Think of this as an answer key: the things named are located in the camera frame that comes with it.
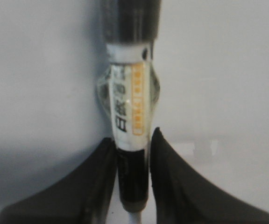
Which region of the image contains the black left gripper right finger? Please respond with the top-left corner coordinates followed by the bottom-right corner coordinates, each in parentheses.
top-left (150, 127), bottom-right (269, 224)

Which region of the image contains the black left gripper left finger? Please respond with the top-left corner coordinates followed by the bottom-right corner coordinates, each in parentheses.
top-left (0, 138), bottom-right (116, 224)

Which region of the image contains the black and white marker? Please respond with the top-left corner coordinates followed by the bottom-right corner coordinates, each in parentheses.
top-left (97, 0), bottom-right (161, 224)

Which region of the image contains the white whiteboard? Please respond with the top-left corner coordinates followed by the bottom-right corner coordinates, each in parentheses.
top-left (0, 0), bottom-right (269, 212)

